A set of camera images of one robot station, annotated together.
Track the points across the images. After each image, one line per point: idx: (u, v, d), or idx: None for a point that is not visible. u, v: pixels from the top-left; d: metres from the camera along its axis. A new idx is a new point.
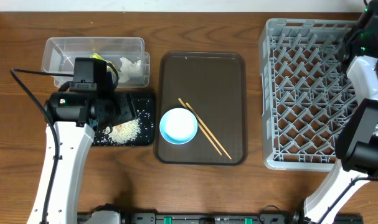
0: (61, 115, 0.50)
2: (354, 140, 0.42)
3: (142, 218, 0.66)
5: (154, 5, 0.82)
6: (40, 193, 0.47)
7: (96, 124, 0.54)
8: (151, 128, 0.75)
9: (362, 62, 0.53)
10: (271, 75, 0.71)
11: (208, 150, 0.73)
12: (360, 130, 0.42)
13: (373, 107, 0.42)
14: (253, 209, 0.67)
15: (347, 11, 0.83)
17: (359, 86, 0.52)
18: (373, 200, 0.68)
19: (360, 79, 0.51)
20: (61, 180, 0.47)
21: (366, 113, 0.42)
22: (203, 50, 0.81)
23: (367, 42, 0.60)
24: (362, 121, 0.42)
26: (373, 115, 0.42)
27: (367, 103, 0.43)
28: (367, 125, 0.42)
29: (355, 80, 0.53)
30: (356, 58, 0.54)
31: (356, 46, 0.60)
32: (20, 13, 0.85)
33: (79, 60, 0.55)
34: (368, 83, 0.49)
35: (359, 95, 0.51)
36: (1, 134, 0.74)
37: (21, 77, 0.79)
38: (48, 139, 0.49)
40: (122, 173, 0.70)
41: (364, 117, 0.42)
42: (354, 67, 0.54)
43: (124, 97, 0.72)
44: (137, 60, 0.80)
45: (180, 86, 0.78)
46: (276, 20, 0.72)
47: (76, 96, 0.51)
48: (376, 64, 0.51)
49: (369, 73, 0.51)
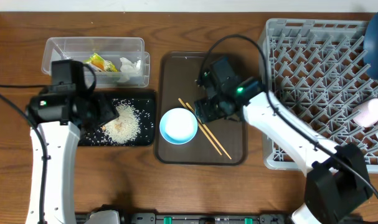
0: (43, 117, 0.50)
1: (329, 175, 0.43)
2: (330, 213, 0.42)
3: (142, 218, 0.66)
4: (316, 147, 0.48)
5: (154, 5, 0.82)
6: (33, 195, 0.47)
7: (80, 122, 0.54)
8: (151, 128, 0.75)
9: (256, 113, 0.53)
10: (271, 75, 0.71)
11: (208, 150, 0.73)
12: (328, 200, 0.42)
13: (321, 177, 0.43)
14: (253, 209, 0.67)
15: (347, 12, 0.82)
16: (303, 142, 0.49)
17: (273, 135, 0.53)
18: (373, 200, 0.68)
19: (273, 132, 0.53)
20: (53, 178, 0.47)
21: (324, 186, 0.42)
22: (203, 49, 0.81)
23: (231, 85, 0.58)
24: (324, 195, 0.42)
26: (327, 183, 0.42)
27: (315, 178, 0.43)
28: (330, 194, 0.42)
29: (262, 127, 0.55)
30: (246, 109, 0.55)
31: (233, 93, 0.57)
32: (20, 13, 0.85)
33: (54, 63, 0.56)
34: (286, 139, 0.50)
35: (282, 145, 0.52)
36: (1, 134, 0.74)
37: (21, 78, 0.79)
38: (34, 142, 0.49)
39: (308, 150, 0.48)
40: (122, 173, 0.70)
41: (323, 191, 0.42)
42: (251, 117, 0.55)
43: (101, 96, 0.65)
44: (137, 60, 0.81)
45: (180, 86, 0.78)
46: (276, 20, 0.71)
47: (55, 97, 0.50)
48: (272, 109, 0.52)
49: (274, 122, 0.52)
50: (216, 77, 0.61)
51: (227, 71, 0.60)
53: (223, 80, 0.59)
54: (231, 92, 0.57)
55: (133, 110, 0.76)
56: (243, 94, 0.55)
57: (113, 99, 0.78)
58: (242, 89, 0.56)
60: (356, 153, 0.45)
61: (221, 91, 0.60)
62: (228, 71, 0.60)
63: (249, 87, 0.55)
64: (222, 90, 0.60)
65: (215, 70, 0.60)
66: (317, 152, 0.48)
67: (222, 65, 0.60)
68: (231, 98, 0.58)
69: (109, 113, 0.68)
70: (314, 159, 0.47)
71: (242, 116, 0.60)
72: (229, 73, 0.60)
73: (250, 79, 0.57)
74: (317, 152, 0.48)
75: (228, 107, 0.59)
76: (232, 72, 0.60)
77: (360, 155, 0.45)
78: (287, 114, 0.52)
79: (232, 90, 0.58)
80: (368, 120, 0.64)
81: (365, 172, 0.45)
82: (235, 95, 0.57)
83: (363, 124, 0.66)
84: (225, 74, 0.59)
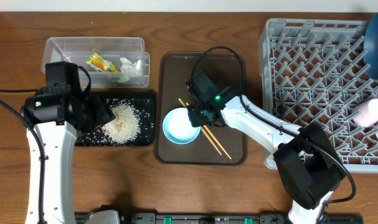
0: (39, 118, 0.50)
1: (294, 154, 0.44)
2: (304, 191, 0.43)
3: (143, 218, 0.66)
4: (280, 132, 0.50)
5: (154, 6, 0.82)
6: (32, 195, 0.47)
7: (77, 122, 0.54)
8: (151, 128, 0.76)
9: (230, 112, 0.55)
10: (271, 75, 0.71)
11: (208, 150, 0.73)
12: (297, 177, 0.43)
13: (287, 156, 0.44)
14: (253, 209, 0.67)
15: (347, 12, 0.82)
16: (269, 129, 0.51)
17: (250, 132, 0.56)
18: (373, 200, 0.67)
19: (246, 127, 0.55)
20: (51, 178, 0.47)
21: (289, 163, 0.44)
22: (203, 50, 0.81)
23: (212, 94, 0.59)
24: (292, 172, 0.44)
26: (293, 160, 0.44)
27: (279, 158, 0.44)
28: (298, 171, 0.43)
29: (238, 125, 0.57)
30: (222, 112, 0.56)
31: (212, 102, 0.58)
32: (20, 13, 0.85)
33: (49, 65, 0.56)
34: (256, 132, 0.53)
35: (256, 139, 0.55)
36: (1, 134, 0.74)
37: (21, 77, 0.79)
38: (30, 143, 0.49)
39: (274, 135, 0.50)
40: (122, 173, 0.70)
41: (288, 168, 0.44)
42: (226, 118, 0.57)
43: (97, 98, 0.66)
44: (137, 60, 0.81)
45: (179, 86, 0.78)
46: (276, 20, 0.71)
47: (51, 98, 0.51)
48: (243, 106, 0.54)
49: (245, 117, 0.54)
50: (196, 88, 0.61)
51: (205, 81, 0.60)
53: (203, 90, 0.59)
54: (212, 101, 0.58)
55: (133, 110, 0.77)
56: (220, 101, 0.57)
57: (113, 99, 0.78)
58: (219, 98, 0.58)
60: (318, 130, 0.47)
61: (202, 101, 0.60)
62: (207, 81, 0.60)
63: (226, 96, 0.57)
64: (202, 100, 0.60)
65: (193, 83, 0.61)
66: (282, 135, 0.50)
67: (201, 76, 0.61)
68: (212, 106, 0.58)
69: (106, 116, 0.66)
70: (279, 142, 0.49)
71: (225, 122, 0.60)
72: (208, 83, 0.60)
73: (227, 88, 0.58)
74: (283, 135, 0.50)
75: (210, 115, 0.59)
76: (211, 82, 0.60)
77: (322, 132, 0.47)
78: (256, 109, 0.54)
79: (212, 100, 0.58)
80: (368, 120, 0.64)
81: (332, 149, 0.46)
82: (214, 104, 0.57)
83: (363, 124, 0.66)
84: (205, 85, 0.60)
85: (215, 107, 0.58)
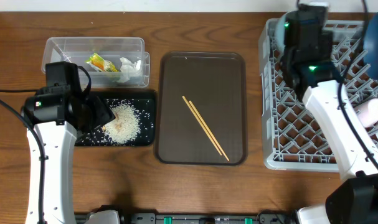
0: (40, 118, 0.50)
1: (373, 190, 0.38)
2: None
3: (142, 218, 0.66)
4: (368, 158, 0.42)
5: (154, 6, 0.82)
6: (32, 196, 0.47)
7: (76, 123, 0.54)
8: (151, 128, 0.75)
9: (320, 98, 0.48)
10: (271, 75, 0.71)
11: (208, 150, 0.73)
12: (355, 211, 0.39)
13: (362, 188, 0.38)
14: (253, 210, 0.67)
15: (347, 12, 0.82)
16: (357, 147, 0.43)
17: (327, 129, 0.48)
18: None
19: (327, 122, 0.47)
20: (51, 178, 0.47)
21: (358, 197, 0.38)
22: (203, 50, 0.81)
23: (306, 58, 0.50)
24: (355, 206, 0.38)
26: (365, 197, 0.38)
27: (354, 185, 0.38)
28: (362, 208, 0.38)
29: (317, 114, 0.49)
30: (311, 90, 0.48)
31: (304, 67, 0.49)
32: (20, 13, 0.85)
33: (50, 65, 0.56)
34: (340, 140, 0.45)
35: (331, 142, 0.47)
36: (0, 134, 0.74)
37: (21, 77, 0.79)
38: (30, 143, 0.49)
39: (359, 157, 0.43)
40: (122, 173, 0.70)
41: (356, 200, 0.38)
42: (311, 100, 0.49)
43: (97, 98, 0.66)
44: (137, 60, 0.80)
45: (179, 86, 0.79)
46: (276, 20, 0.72)
47: (51, 97, 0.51)
48: (340, 102, 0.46)
49: (335, 116, 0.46)
50: (296, 37, 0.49)
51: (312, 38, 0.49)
53: (303, 46, 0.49)
54: (303, 66, 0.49)
55: (133, 110, 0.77)
56: (313, 73, 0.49)
57: (113, 99, 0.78)
58: (314, 68, 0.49)
60: None
61: (291, 61, 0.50)
62: (313, 37, 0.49)
63: (322, 68, 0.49)
64: (293, 61, 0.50)
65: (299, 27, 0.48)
66: (367, 162, 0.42)
67: (312, 24, 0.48)
68: (301, 73, 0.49)
69: (106, 116, 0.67)
70: (361, 168, 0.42)
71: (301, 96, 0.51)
72: (313, 40, 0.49)
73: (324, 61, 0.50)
74: (367, 163, 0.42)
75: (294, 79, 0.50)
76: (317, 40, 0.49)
77: None
78: (351, 115, 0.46)
79: (306, 65, 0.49)
80: (369, 120, 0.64)
81: None
82: (307, 72, 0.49)
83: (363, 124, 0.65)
84: (307, 40, 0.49)
85: (302, 76, 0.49)
